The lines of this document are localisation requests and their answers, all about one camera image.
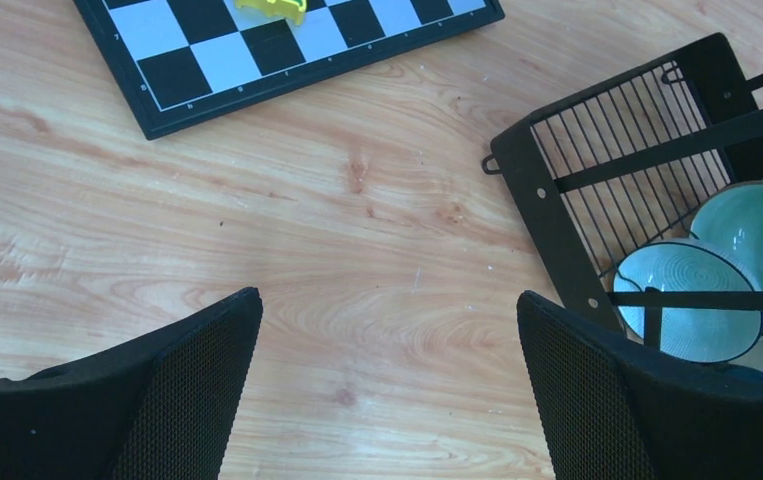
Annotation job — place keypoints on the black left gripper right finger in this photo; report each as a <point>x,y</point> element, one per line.
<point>611,408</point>

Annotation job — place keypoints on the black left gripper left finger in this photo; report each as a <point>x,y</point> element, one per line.
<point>160,406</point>

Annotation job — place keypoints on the black wire dish rack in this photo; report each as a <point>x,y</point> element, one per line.
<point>628,162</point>

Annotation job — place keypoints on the pale green ribbed bowl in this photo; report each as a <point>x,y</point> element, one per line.
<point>694,283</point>

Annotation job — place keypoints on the green floral bowl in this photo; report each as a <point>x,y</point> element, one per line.
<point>732,221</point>

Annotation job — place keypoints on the black white chessboard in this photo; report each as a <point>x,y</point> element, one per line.
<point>181,63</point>

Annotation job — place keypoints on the yellow toy block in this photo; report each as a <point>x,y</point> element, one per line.
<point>294,10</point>

